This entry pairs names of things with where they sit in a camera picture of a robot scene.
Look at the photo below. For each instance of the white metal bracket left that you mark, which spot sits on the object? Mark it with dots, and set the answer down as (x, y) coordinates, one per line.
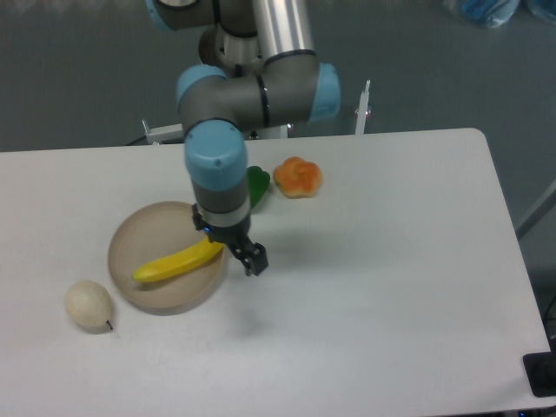
(163, 134)

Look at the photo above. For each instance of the grey table leg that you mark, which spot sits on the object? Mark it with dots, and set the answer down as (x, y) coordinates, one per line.
(544, 203)

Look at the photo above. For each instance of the green toy bell pepper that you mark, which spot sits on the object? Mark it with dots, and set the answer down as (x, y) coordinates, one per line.
(258, 182)

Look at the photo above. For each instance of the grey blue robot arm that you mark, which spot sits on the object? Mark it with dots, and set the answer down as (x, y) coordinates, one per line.
(216, 155)

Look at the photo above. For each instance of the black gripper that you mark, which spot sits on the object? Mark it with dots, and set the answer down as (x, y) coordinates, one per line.
(252, 256)

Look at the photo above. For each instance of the orange toy bread roll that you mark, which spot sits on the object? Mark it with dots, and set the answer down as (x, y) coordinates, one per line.
(298, 178)

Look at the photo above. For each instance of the blue plastic bag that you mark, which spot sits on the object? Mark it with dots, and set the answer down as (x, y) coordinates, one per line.
(492, 14)

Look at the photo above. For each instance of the white toy pear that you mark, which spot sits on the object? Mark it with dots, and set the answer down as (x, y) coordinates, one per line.
(89, 305)

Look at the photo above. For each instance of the black device at edge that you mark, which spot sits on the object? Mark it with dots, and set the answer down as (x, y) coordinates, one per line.
(540, 372)

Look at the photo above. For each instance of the yellow toy banana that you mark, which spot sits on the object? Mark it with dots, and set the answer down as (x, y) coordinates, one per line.
(178, 263)

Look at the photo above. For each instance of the white metal post right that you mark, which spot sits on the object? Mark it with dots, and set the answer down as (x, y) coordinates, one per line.
(363, 111)

